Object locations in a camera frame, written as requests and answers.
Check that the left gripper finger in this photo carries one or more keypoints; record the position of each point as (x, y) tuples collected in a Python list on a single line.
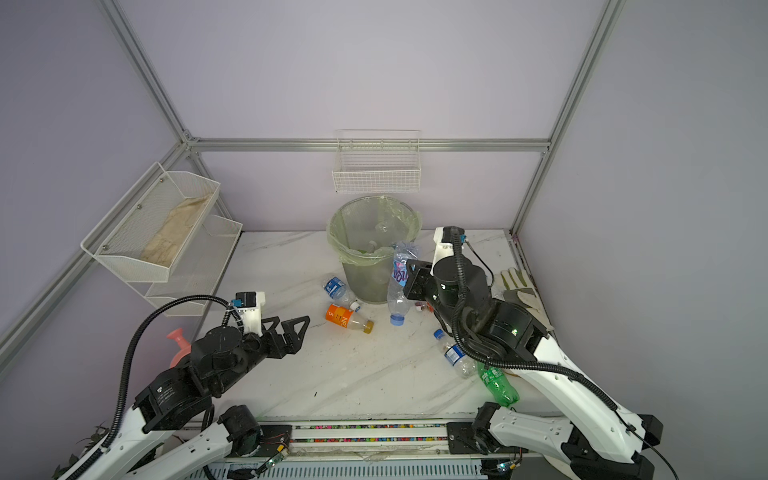
[(269, 326), (294, 332)]

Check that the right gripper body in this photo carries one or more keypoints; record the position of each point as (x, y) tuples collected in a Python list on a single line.
[(445, 312)]

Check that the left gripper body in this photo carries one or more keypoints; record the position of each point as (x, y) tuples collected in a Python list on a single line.
[(256, 350)]

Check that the purple label large bottle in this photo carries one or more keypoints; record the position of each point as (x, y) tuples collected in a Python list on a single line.
[(398, 304)]

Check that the orange label bottle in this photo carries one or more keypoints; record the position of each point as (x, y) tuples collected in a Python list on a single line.
[(348, 319)]

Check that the small blue label bottle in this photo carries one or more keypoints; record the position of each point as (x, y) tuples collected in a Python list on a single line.
[(461, 364)]

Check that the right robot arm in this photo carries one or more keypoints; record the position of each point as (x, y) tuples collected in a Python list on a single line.
[(594, 436)]

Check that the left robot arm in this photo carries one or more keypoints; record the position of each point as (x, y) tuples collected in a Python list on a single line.
[(165, 406)]

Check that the blue label bottle by bin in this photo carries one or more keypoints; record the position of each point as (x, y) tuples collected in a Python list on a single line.
[(341, 294)]

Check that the grey mesh waste bin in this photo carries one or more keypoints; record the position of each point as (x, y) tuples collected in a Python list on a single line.
[(369, 284)]

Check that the green plastic bin liner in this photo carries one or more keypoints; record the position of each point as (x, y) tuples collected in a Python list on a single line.
[(366, 230)]

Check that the pink watering can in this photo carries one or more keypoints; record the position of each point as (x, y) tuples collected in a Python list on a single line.
[(184, 346)]

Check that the grey white work glove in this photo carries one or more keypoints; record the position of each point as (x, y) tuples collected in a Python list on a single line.
[(519, 289)]

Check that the green soda bottle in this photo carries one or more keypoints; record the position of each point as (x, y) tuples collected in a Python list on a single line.
[(497, 383)]

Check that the beige cloth in shelf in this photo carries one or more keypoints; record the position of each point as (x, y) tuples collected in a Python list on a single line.
[(167, 242)]

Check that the white mesh two-tier shelf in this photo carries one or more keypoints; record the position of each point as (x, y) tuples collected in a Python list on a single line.
[(118, 240)]

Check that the potted green plant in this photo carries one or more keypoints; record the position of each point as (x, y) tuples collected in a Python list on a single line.
[(86, 444)]

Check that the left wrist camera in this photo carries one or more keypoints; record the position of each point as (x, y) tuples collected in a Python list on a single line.
[(249, 305)]

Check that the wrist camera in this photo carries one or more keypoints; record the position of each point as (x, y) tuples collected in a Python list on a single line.
[(444, 241), (249, 305)]

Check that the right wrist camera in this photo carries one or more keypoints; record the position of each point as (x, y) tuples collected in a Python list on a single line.
[(444, 241)]

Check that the white wire wall basket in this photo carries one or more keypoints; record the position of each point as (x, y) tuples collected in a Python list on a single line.
[(370, 161)]

